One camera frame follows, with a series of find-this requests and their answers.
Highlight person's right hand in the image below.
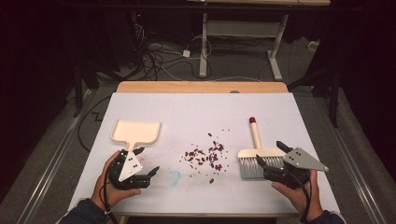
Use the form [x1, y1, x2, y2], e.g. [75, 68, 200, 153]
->
[271, 169, 325, 224]

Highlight tangle of black cables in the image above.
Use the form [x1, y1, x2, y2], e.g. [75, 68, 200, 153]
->
[133, 21, 214, 82]

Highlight hand-held gripper cable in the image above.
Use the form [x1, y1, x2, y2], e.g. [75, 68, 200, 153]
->
[100, 158, 120, 224]
[281, 167, 313, 224]

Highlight white table cover sheet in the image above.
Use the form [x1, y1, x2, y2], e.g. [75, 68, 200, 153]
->
[67, 91, 341, 217]

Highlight person's left hand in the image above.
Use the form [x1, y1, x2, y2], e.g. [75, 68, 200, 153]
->
[91, 150, 143, 213]

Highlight cream plastic dustpan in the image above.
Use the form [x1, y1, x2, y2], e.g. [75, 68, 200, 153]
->
[110, 119, 163, 154]

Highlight left hand-held gripper cable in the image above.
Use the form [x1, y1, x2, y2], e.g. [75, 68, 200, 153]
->
[100, 158, 120, 224]

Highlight white metal desk frame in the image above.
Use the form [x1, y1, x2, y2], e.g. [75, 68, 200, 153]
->
[186, 0, 332, 82]

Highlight cream brush with grey bristles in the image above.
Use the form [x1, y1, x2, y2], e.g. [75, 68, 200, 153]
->
[237, 116, 288, 180]

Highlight black metal stand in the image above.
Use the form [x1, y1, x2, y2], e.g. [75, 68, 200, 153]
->
[288, 65, 342, 129]

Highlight metal floor rail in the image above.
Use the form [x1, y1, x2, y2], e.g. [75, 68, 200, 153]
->
[14, 89, 94, 224]
[312, 92, 389, 224]

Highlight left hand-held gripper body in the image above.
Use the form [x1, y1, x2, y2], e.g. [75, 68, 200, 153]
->
[106, 148, 152, 191]

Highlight scattered red beans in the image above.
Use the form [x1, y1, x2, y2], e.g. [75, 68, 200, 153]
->
[178, 127, 232, 185]

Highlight black floor cable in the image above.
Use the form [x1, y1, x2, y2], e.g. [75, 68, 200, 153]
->
[77, 94, 112, 154]

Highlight white floor cable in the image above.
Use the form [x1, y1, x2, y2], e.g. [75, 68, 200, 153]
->
[157, 63, 264, 83]

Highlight right hand-held gripper cable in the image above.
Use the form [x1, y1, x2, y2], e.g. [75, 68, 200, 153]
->
[281, 167, 313, 224]

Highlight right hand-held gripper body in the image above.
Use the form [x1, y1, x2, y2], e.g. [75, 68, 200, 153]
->
[262, 147, 330, 190]

